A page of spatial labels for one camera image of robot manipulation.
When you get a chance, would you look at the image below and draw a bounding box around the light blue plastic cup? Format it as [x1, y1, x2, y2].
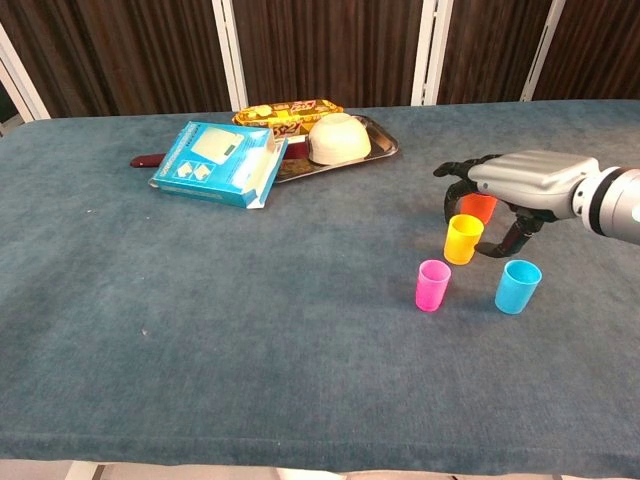
[494, 259, 543, 316]

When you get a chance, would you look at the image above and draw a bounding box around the blue kitchen scale box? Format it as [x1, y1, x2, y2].
[147, 120, 289, 210]

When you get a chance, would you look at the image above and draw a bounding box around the blue table cloth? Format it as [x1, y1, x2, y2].
[0, 98, 640, 479]

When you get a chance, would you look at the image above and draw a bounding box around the cream upturned bowl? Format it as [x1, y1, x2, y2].
[307, 112, 373, 166]

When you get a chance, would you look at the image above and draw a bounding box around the orange plastic cup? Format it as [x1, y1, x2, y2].
[459, 192, 499, 225]

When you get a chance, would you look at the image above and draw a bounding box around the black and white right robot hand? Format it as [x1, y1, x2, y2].
[432, 149, 601, 259]

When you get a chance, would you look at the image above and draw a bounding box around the yellow plastic cup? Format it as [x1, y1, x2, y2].
[443, 213, 485, 266]

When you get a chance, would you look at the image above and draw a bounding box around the pink plastic cup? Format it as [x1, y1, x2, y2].
[415, 259, 452, 314]

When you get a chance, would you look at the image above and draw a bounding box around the yellow snack package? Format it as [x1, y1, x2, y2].
[231, 99, 345, 139]

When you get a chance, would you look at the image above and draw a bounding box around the white partition post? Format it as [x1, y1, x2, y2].
[519, 0, 567, 103]
[410, 0, 455, 106]
[0, 22, 54, 121]
[210, 0, 250, 112]

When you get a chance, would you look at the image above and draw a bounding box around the knife with dark red handle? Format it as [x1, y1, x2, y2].
[130, 138, 311, 169]

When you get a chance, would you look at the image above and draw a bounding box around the dark brown slatted partition panel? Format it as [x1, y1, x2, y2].
[437, 0, 554, 105]
[532, 0, 640, 101]
[232, 0, 426, 109]
[0, 0, 234, 119]

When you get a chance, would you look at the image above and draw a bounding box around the stainless steel tray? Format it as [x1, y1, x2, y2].
[273, 113, 400, 184]

